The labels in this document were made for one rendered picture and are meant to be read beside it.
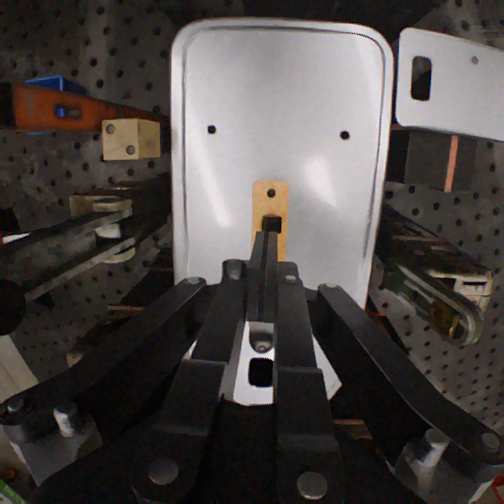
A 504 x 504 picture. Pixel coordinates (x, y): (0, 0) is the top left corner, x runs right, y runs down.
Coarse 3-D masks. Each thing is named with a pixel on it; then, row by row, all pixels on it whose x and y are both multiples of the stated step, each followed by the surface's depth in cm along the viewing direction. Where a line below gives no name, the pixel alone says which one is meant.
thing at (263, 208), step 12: (252, 192) 28; (264, 192) 29; (276, 192) 29; (288, 192) 30; (252, 204) 29; (264, 204) 29; (276, 204) 29; (252, 216) 29; (264, 216) 29; (276, 216) 29; (252, 228) 29; (264, 228) 29; (276, 228) 29; (252, 240) 30
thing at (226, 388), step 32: (224, 288) 13; (224, 320) 11; (192, 352) 9; (224, 352) 9; (192, 384) 7; (224, 384) 8; (160, 416) 6; (192, 416) 6; (160, 448) 5; (192, 448) 5; (160, 480) 4; (192, 480) 4
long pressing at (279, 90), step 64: (192, 64) 26; (256, 64) 26; (320, 64) 26; (384, 64) 25; (192, 128) 29; (256, 128) 28; (320, 128) 28; (384, 128) 27; (192, 192) 31; (320, 192) 30; (192, 256) 33; (320, 256) 32
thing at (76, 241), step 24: (96, 216) 23; (120, 216) 25; (24, 240) 17; (48, 240) 18; (72, 240) 21; (120, 240) 26; (0, 264) 14; (24, 264) 17; (48, 264) 19; (72, 264) 21; (0, 288) 12; (24, 288) 17; (48, 288) 18; (0, 312) 12; (24, 312) 14; (0, 336) 12
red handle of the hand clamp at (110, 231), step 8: (112, 224) 25; (120, 224) 26; (0, 232) 21; (16, 232) 22; (24, 232) 22; (32, 232) 22; (96, 232) 25; (104, 232) 25; (112, 232) 25; (120, 232) 26; (0, 240) 21; (8, 240) 21; (96, 240) 25; (104, 240) 26; (112, 240) 26
